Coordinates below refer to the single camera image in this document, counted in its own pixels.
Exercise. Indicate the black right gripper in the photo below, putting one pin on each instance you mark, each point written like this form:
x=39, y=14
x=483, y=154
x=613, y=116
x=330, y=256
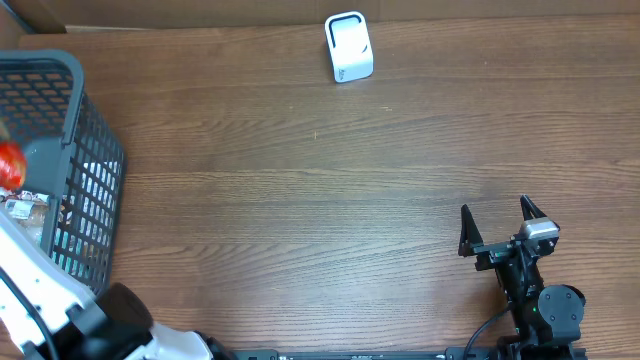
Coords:
x=491, y=252

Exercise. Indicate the orange spaghetti packet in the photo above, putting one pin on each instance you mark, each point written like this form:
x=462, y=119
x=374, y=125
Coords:
x=13, y=166

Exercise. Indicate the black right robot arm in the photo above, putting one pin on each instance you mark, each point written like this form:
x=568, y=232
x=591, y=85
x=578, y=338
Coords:
x=546, y=318

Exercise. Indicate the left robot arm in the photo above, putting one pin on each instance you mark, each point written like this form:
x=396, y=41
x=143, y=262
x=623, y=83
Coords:
x=51, y=315

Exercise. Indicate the white barcode scanner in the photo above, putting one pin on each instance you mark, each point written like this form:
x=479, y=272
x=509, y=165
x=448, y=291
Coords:
x=349, y=46

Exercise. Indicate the grey plastic mesh basket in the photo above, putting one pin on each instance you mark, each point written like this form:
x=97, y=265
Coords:
x=73, y=158

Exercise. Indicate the crinkled white snack wrapper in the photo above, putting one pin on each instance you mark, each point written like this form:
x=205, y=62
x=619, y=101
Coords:
x=25, y=206

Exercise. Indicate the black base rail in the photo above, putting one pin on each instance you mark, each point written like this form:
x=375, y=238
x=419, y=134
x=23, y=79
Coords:
x=452, y=353

